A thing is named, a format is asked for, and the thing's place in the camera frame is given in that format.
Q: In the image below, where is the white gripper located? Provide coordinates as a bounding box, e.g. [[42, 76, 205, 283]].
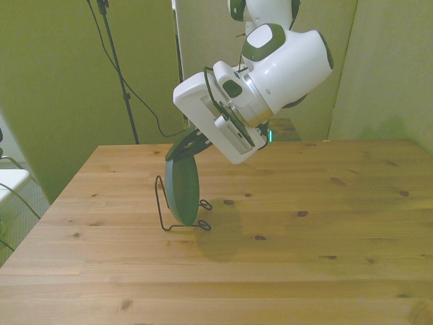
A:
[[164, 72, 269, 166]]

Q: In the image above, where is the dark green round plate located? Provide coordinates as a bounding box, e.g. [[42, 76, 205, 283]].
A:
[[163, 156, 200, 228]]

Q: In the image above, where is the white chair seat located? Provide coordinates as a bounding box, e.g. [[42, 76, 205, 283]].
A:
[[0, 168, 31, 204]]

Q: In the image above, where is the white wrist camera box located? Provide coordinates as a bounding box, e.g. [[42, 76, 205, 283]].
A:
[[213, 114, 258, 154]]

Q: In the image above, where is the black stand cable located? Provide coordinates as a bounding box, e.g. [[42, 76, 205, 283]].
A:
[[85, 0, 191, 138]]

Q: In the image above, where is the black wire plate stand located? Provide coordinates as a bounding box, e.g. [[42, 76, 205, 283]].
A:
[[154, 175, 212, 232]]

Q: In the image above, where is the black camera stand pole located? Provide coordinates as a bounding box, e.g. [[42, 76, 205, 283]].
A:
[[96, 0, 141, 145]]

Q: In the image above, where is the black floor cable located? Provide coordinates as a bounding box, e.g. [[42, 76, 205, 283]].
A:
[[0, 182, 42, 253]]

